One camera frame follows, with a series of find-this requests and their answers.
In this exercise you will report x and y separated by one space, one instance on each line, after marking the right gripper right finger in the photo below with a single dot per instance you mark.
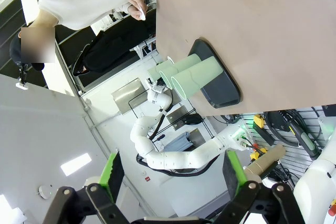
233 176

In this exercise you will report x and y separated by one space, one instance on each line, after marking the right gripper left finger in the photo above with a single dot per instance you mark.
115 176

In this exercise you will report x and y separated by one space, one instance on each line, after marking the pale green plastic cup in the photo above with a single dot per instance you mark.
181 66
156 72
199 75

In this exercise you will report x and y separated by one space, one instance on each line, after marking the person's right forearm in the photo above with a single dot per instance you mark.
123 7

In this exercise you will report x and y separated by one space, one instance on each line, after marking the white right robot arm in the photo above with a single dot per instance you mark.
315 187

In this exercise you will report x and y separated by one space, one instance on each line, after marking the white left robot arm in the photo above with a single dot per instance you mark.
170 159

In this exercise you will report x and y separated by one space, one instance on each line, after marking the person's right hand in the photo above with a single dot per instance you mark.
137 14

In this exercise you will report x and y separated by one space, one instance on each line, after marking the brown cardboard tube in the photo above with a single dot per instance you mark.
267 159

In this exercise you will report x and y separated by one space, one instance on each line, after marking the rectangular ceiling light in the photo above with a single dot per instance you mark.
76 164

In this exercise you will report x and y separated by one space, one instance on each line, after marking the silver metal box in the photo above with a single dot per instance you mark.
176 117
196 137

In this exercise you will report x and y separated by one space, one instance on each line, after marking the yellow black emergency stop box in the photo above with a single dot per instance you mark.
258 120

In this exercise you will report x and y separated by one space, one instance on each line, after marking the blue grey folded bin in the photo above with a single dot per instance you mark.
181 142

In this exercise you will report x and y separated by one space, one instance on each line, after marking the round white smoke detector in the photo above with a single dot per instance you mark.
44 191

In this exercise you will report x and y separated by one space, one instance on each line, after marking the black handheld enabling device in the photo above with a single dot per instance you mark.
308 144

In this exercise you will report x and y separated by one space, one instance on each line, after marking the silver metal plate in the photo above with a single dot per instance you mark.
128 95

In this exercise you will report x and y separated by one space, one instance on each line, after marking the black plastic serving tray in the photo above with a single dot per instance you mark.
223 90

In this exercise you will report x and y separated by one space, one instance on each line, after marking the bystander in black trousers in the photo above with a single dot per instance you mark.
118 48

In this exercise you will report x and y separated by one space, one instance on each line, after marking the small red wall sign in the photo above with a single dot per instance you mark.
147 179

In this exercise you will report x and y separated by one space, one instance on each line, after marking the black mount with white camera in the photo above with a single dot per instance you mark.
22 75

